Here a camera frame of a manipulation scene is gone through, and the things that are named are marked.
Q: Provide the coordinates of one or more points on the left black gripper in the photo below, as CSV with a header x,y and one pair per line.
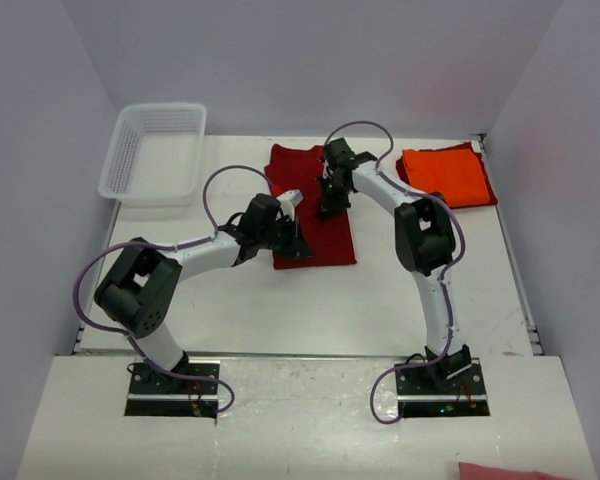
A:
x,y
297,247

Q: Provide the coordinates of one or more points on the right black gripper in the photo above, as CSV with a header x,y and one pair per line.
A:
x,y
332,208

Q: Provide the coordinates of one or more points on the dark red t shirt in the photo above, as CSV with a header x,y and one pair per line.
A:
x,y
485,197
330,240

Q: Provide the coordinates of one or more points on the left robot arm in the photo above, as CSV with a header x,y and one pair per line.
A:
x,y
137,291

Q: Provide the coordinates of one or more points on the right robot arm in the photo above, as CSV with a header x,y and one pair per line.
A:
x,y
426,245

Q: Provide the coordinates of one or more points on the folded dark red t shirt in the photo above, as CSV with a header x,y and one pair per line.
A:
x,y
485,197

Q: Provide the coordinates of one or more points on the folded orange t shirt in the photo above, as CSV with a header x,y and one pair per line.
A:
x,y
442,175

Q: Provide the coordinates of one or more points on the white plastic basket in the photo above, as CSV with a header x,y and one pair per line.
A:
x,y
155,155

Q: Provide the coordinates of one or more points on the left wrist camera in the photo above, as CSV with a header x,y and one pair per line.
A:
x,y
289,201

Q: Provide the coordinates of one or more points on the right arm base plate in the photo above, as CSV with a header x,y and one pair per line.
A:
x,y
421,396

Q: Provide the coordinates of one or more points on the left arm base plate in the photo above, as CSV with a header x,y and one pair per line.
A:
x,y
152,394

